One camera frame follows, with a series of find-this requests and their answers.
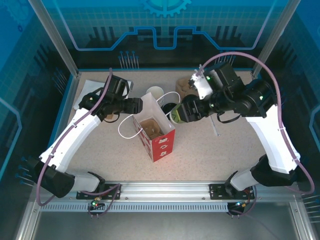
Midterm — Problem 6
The aluminium frame post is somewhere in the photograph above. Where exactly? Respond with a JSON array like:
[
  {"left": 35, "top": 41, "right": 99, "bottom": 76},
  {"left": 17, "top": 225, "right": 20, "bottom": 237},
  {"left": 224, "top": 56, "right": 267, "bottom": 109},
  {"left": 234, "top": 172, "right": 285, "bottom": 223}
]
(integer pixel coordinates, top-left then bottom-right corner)
[
  {"left": 27, "top": 0, "right": 81, "bottom": 78},
  {"left": 251, "top": 0, "right": 301, "bottom": 78}
]

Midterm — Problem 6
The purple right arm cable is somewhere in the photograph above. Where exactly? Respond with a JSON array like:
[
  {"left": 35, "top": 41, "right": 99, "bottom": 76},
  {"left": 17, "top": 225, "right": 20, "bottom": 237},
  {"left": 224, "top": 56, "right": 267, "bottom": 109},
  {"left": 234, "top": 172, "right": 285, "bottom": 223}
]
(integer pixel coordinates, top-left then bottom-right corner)
[{"left": 198, "top": 51, "right": 316, "bottom": 219}]

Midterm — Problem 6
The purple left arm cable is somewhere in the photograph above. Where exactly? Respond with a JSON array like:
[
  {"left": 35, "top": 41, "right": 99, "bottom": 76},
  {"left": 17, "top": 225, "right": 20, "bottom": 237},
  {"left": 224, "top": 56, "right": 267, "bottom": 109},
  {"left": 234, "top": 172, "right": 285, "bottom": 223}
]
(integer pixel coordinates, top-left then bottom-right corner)
[{"left": 36, "top": 67, "right": 121, "bottom": 220}]

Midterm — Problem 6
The red and white paper bag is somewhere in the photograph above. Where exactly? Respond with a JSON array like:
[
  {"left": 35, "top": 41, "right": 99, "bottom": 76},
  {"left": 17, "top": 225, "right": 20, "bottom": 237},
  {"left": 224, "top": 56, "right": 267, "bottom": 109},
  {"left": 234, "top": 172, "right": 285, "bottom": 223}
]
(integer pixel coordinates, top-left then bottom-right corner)
[{"left": 117, "top": 91, "right": 182, "bottom": 163}]

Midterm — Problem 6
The brown pulp cup carrier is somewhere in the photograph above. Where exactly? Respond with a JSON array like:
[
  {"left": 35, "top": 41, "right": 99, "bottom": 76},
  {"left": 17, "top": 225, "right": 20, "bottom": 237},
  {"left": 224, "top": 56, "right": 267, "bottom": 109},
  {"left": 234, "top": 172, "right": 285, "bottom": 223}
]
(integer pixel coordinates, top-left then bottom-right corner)
[{"left": 139, "top": 119, "right": 166, "bottom": 139}]

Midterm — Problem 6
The stack of white napkins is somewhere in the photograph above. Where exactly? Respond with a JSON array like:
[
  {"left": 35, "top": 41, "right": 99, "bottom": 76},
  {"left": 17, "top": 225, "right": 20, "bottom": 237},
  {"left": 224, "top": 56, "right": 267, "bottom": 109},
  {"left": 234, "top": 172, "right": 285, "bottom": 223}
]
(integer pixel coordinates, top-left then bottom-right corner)
[{"left": 73, "top": 79, "right": 131, "bottom": 111}]

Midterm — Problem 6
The slotted grey cable duct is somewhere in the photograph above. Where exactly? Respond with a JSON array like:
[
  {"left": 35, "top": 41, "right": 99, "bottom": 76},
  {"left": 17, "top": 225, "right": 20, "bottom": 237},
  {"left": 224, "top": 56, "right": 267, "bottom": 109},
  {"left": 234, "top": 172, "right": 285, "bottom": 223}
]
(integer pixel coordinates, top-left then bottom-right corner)
[{"left": 38, "top": 201, "right": 232, "bottom": 213}]

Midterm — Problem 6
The aluminium mounting rail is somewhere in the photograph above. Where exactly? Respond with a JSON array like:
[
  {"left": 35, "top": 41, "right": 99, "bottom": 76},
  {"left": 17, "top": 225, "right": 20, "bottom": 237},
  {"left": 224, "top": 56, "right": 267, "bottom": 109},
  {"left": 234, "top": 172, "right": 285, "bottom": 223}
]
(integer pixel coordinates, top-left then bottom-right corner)
[{"left": 32, "top": 180, "right": 301, "bottom": 202}]

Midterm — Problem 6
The green paper coffee cup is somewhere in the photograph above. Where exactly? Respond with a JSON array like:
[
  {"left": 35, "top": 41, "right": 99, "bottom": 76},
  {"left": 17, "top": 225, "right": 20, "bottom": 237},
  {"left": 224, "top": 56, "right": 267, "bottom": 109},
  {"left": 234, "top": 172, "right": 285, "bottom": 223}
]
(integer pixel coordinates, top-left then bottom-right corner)
[{"left": 169, "top": 103, "right": 187, "bottom": 125}]

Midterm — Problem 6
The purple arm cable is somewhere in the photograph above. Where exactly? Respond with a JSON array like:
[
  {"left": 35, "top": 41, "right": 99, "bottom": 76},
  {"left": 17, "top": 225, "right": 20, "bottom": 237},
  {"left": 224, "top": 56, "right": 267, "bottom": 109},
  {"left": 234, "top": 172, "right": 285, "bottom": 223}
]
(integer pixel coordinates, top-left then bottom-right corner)
[
  {"left": 198, "top": 51, "right": 316, "bottom": 219},
  {"left": 36, "top": 67, "right": 121, "bottom": 220}
]

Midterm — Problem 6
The stack of green paper cups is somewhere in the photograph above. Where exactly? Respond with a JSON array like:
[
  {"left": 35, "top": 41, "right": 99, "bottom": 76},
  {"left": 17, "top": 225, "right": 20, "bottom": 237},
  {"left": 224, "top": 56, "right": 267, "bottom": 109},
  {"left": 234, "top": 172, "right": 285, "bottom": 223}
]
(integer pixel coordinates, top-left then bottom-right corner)
[{"left": 146, "top": 86, "right": 165, "bottom": 107}]

